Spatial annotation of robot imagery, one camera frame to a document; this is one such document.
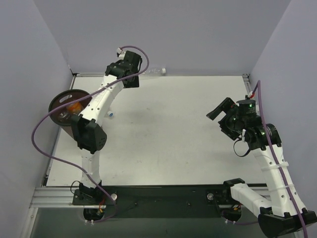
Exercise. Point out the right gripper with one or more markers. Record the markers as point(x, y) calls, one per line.
point(225, 121)

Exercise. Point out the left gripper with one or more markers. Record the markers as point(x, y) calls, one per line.
point(133, 81)

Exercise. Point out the white label clear bottle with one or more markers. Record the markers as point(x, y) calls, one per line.
point(109, 114)

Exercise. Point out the orange label plastic bottle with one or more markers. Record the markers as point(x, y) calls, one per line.
point(75, 108)

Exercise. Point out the blue label plastic bottle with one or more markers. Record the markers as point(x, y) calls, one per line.
point(63, 118)

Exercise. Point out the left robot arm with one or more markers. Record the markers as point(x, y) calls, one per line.
point(87, 126)

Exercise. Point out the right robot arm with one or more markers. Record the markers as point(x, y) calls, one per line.
point(284, 213)

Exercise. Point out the brown round bin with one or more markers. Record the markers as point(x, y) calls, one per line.
point(64, 98)

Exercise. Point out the clear crushed plastic bottle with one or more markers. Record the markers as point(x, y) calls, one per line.
point(155, 71)

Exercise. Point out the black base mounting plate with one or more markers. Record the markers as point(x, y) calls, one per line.
point(161, 201)

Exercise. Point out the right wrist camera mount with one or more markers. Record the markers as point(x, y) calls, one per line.
point(250, 95)

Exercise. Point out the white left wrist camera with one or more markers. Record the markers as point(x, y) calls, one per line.
point(120, 53)

